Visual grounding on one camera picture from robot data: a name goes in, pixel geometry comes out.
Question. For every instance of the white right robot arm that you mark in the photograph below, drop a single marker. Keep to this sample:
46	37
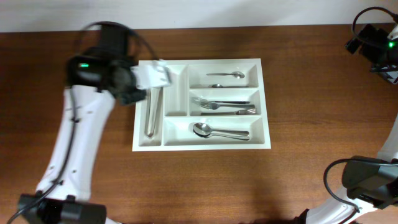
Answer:
360	185

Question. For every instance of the large silver spoon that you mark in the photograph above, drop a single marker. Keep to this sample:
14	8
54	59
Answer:
204	128

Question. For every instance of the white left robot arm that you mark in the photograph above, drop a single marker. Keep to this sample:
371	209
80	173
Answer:
97	78

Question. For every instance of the silver fork tines down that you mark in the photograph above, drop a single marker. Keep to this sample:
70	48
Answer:
238	112

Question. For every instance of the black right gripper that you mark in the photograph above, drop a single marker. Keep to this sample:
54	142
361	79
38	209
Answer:
375	38

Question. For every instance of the silver fork diagonal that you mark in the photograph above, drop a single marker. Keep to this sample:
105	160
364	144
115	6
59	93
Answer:
201	100

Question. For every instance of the silver metal tongs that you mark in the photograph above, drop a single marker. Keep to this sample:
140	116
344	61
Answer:
153	103

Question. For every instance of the white plastic cutlery tray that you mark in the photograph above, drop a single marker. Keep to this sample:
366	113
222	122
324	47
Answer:
177	113

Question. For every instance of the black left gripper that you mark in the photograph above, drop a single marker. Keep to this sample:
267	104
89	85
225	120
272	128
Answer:
136	98

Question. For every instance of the small silver spoon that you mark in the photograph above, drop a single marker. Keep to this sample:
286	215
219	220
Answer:
217	85
236	74

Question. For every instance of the silver fork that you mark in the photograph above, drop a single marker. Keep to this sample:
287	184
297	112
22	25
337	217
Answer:
215	106

